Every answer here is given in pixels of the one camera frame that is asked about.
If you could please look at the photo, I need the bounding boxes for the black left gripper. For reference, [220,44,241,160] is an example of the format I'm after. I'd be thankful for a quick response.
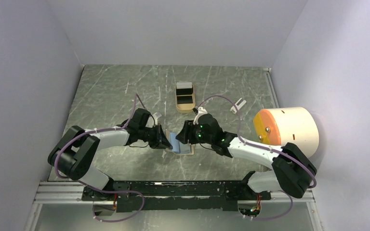
[139,123,173,150]

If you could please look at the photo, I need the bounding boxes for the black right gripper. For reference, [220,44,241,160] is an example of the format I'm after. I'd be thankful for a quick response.
[175,120,213,145]

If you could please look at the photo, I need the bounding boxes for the beige leather card holder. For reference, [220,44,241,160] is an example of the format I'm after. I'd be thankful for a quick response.
[165,130,195,155]

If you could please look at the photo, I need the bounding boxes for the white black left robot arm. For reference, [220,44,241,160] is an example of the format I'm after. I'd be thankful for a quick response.
[48,108,172,200]

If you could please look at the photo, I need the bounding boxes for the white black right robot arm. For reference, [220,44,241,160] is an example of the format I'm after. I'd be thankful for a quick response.
[176,114,317,199]

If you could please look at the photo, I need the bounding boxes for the black card lying in tray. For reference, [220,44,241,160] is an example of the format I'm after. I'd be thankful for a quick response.
[176,95,194,105]

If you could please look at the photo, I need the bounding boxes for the stack of cards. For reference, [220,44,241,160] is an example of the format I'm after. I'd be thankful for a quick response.
[175,82,194,96]

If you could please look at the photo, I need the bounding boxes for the beige oval plastic tray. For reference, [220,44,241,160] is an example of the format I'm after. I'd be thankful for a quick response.
[175,82,196,114]

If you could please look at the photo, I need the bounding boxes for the white plastic clip device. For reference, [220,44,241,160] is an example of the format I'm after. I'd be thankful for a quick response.
[230,98,246,114]

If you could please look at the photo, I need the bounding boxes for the cream cylinder with orange face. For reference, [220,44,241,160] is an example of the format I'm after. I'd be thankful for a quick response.
[252,107,319,158]

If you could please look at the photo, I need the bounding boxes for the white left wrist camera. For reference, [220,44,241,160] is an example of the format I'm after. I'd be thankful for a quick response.
[152,112,162,126]

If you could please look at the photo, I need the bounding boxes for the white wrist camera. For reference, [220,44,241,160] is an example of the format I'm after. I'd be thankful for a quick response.
[193,107,208,125]
[152,112,162,126]

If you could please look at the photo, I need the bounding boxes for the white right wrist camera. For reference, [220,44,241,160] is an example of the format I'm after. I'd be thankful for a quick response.
[193,107,208,125]

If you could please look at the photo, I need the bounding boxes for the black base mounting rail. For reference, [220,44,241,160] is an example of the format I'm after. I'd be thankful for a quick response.
[81,180,271,213]

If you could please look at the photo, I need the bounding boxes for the aluminium frame rail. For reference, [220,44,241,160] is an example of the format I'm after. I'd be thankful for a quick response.
[33,181,316,205]

